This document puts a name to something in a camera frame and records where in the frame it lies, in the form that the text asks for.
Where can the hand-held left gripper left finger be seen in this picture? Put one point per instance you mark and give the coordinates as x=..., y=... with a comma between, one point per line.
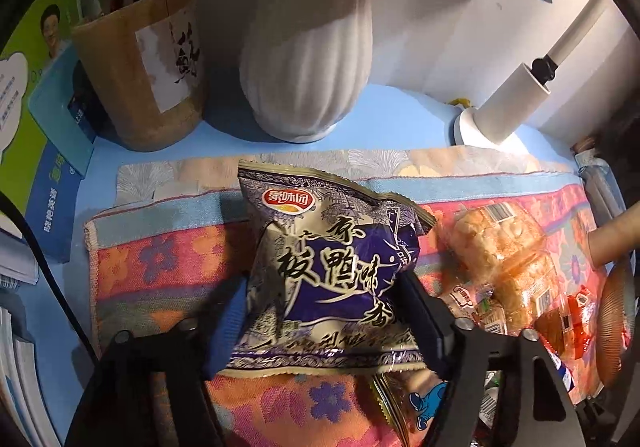
x=227, y=322

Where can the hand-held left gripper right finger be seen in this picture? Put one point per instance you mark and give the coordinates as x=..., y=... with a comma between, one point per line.
x=425, y=322

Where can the pile of snack packets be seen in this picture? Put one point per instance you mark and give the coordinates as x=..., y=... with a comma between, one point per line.
x=500, y=247

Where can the purple patterned snack bag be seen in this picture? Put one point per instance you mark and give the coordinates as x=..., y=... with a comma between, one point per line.
x=325, y=267

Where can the ribbed glass bowl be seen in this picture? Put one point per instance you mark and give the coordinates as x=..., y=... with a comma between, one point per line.
x=617, y=327

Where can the floral towel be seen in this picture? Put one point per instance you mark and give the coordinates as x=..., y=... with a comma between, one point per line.
x=150, y=277

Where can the beige tumbler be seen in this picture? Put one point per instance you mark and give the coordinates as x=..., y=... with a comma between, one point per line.
x=615, y=239

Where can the white books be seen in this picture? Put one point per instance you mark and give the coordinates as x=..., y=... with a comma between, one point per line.
x=25, y=377

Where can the stack of spiral notebooks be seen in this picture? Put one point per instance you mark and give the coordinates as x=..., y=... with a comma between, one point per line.
x=17, y=257

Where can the grey pencil case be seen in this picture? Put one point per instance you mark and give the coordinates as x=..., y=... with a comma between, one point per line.
x=597, y=182

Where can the white desk lamp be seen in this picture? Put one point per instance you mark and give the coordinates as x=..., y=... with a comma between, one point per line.
x=515, y=97

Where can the brown paper holder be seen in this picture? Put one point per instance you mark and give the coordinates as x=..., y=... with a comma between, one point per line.
x=115, y=77

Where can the green book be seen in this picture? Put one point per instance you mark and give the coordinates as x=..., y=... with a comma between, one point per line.
x=30, y=127

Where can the white ribbed vase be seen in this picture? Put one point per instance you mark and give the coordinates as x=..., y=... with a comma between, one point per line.
x=305, y=52

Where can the teal box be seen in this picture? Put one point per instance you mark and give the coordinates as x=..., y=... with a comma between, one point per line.
x=55, y=97

